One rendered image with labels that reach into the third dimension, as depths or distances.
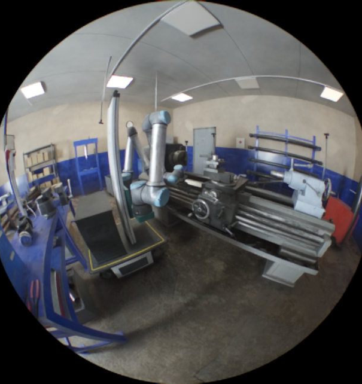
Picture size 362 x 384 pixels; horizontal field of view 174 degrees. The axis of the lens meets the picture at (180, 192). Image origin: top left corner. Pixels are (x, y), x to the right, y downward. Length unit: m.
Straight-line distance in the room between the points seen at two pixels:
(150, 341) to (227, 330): 0.65
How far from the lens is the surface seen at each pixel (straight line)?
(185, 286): 1.37
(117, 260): 1.27
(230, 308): 1.36
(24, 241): 1.04
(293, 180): 1.27
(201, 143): 5.17
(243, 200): 1.16
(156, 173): 0.85
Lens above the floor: 1.26
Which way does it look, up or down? 21 degrees down
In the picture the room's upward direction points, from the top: straight up
